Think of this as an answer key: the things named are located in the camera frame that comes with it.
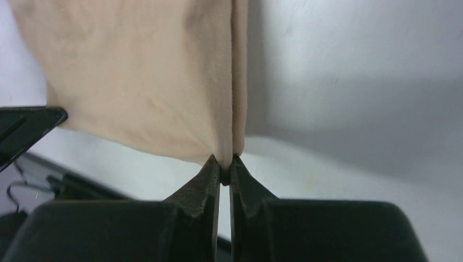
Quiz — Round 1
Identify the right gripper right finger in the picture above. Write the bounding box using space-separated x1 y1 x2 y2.
230 156 427 261

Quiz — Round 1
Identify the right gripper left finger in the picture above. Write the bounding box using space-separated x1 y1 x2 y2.
2 156 221 261

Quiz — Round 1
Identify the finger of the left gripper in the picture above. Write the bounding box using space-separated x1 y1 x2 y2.
1 106 68 171

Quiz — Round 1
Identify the beige t shirt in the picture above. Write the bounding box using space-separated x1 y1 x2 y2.
9 1 248 169

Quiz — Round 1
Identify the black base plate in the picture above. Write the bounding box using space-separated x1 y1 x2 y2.
0 152 232 262

